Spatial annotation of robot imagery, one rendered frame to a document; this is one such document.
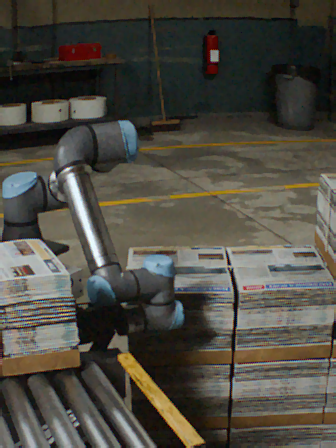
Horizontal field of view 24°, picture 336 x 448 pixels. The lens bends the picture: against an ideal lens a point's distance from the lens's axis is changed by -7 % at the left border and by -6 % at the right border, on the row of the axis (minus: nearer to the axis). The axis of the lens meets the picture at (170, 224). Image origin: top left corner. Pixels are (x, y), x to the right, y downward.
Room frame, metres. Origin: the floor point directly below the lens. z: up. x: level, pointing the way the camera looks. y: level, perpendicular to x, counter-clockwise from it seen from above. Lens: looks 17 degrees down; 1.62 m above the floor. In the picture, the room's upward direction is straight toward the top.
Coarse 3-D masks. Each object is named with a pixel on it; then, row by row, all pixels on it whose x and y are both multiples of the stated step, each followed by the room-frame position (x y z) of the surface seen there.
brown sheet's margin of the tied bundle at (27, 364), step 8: (48, 352) 1.52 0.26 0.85; (56, 352) 1.52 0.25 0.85; (64, 352) 1.53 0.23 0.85; (72, 352) 1.54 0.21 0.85; (16, 360) 1.49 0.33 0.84; (24, 360) 1.49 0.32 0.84; (32, 360) 1.50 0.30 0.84; (40, 360) 1.51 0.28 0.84; (48, 360) 1.51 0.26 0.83; (56, 360) 1.52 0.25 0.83; (64, 360) 1.53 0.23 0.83; (72, 360) 1.54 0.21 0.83; (16, 368) 1.49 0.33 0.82; (24, 368) 1.49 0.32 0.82; (32, 368) 1.50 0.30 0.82; (40, 368) 1.51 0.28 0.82; (48, 368) 1.51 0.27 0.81; (56, 368) 1.52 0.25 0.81
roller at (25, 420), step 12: (0, 384) 1.48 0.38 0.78; (12, 384) 1.45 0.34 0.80; (12, 396) 1.41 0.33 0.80; (24, 396) 1.41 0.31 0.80; (12, 408) 1.37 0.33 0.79; (24, 408) 1.35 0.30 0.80; (24, 420) 1.31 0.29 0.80; (36, 420) 1.32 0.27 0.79; (24, 432) 1.27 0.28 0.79; (36, 432) 1.26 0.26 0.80; (24, 444) 1.24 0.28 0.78; (36, 444) 1.22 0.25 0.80; (48, 444) 1.24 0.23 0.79
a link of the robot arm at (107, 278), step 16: (80, 128) 2.02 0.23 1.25; (64, 144) 1.98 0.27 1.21; (80, 144) 1.98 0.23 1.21; (64, 160) 1.95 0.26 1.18; (80, 160) 1.95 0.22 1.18; (64, 176) 1.93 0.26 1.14; (80, 176) 1.93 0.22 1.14; (64, 192) 1.93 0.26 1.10; (80, 192) 1.90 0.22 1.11; (80, 208) 1.88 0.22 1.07; (96, 208) 1.89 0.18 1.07; (80, 224) 1.86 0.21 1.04; (96, 224) 1.85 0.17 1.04; (80, 240) 1.85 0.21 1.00; (96, 240) 1.82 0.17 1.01; (96, 256) 1.80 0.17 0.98; (112, 256) 1.81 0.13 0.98; (96, 272) 1.78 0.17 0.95; (112, 272) 1.78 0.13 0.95; (128, 272) 1.80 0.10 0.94; (96, 288) 1.74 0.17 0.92; (112, 288) 1.75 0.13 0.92; (128, 288) 1.77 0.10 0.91; (96, 304) 1.75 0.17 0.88; (112, 304) 1.76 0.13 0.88
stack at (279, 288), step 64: (128, 256) 2.25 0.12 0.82; (192, 256) 2.24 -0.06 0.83; (256, 256) 2.24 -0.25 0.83; (320, 256) 2.26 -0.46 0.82; (192, 320) 1.96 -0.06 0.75; (256, 320) 1.97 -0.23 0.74; (320, 320) 1.98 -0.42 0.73; (192, 384) 1.96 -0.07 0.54; (256, 384) 1.96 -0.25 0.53; (320, 384) 1.97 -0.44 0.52
